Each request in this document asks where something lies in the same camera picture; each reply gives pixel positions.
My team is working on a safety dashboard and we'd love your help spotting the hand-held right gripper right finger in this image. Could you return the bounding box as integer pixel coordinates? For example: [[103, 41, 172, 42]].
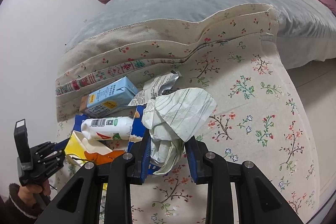
[[184, 135, 305, 224]]

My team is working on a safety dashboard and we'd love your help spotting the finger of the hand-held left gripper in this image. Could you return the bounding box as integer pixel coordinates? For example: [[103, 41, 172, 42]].
[[36, 149, 66, 170], [32, 138, 71, 156]]

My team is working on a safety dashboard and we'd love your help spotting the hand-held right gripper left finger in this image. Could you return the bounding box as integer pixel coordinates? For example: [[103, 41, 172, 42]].
[[34, 132, 151, 224]]

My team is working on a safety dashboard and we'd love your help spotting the yellow paper bowl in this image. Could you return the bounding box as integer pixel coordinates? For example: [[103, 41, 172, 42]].
[[64, 131, 113, 162]]

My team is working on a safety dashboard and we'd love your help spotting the blue cardboard box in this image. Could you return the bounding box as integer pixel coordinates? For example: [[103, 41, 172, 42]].
[[72, 105, 158, 175]]

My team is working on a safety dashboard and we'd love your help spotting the orange peel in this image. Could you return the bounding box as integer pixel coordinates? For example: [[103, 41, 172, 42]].
[[84, 151, 129, 165]]

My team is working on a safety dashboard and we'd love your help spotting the pale green paper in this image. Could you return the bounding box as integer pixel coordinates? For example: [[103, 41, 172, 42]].
[[142, 88, 218, 175]]

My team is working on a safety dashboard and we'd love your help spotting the person's left forearm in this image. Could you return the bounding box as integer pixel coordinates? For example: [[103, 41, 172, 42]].
[[0, 183, 46, 224]]

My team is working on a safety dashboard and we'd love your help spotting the person's left hand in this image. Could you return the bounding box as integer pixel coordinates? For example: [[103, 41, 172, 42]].
[[19, 179, 51, 206]]

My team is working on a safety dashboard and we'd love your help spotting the white green-label bottle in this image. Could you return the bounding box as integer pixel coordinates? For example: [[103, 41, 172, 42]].
[[81, 116, 134, 141]]

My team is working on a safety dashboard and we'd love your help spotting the blue milk carton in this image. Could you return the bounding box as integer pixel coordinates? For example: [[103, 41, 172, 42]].
[[79, 76, 139, 119]]

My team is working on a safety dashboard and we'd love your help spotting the printed silver foil wrapper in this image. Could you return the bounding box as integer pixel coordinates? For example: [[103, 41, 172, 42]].
[[128, 70, 182, 107]]

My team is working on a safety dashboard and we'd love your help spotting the floral beige cloth mat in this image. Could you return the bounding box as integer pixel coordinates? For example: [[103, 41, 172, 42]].
[[54, 4, 322, 224]]

